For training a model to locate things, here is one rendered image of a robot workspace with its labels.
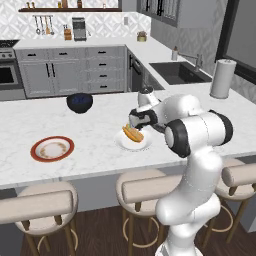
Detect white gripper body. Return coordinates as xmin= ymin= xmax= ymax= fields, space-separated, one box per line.
xmin=128 ymin=109 xmax=145 ymax=131

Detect orange sausage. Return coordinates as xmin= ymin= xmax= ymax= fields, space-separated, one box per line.
xmin=123 ymin=125 xmax=141 ymax=139

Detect white plate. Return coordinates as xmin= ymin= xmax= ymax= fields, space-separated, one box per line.
xmin=113 ymin=127 xmax=154 ymax=152

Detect dark blue bowl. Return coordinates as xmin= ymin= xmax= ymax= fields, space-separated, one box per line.
xmin=66 ymin=92 xmax=94 ymax=115

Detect red rimmed plate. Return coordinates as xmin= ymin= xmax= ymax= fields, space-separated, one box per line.
xmin=30 ymin=135 xmax=76 ymax=163

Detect black dishwasher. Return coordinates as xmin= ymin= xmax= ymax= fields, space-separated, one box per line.
xmin=126 ymin=49 xmax=146 ymax=93

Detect dark sink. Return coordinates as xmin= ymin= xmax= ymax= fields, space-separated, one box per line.
xmin=148 ymin=61 xmax=213 ymax=86

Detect beige bar stool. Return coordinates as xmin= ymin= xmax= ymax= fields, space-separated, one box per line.
xmin=199 ymin=157 xmax=256 ymax=250
xmin=115 ymin=168 xmax=185 ymax=256
xmin=0 ymin=181 xmax=80 ymax=256

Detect white soap dispenser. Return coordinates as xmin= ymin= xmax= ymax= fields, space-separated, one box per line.
xmin=171 ymin=45 xmax=179 ymax=62

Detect grey cupboard run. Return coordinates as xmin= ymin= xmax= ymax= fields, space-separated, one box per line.
xmin=14 ymin=45 xmax=128 ymax=100

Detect small potted plant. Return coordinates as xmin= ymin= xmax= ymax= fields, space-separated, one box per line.
xmin=136 ymin=30 xmax=148 ymax=43

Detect grey tap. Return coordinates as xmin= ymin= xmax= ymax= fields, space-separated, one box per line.
xmin=177 ymin=51 xmax=204 ymax=72

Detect white paper towel roll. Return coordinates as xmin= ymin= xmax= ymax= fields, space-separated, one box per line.
xmin=209 ymin=58 xmax=238 ymax=100

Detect wooden knife block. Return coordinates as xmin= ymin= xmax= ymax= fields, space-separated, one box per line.
xmin=62 ymin=24 xmax=73 ymax=42

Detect dark wooden shelf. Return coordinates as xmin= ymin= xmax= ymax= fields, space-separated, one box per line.
xmin=17 ymin=7 xmax=123 ymax=13

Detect steel oven with hob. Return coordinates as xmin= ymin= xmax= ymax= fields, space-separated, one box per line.
xmin=0 ymin=38 xmax=27 ymax=102

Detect black framed window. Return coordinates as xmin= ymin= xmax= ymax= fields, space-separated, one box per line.
xmin=215 ymin=0 xmax=256 ymax=85

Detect grey wall cupboards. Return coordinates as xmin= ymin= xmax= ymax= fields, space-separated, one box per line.
xmin=136 ymin=0 xmax=215 ymax=30

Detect rail with hanging tools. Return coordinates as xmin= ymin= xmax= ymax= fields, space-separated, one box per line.
xmin=32 ymin=14 xmax=56 ymax=37

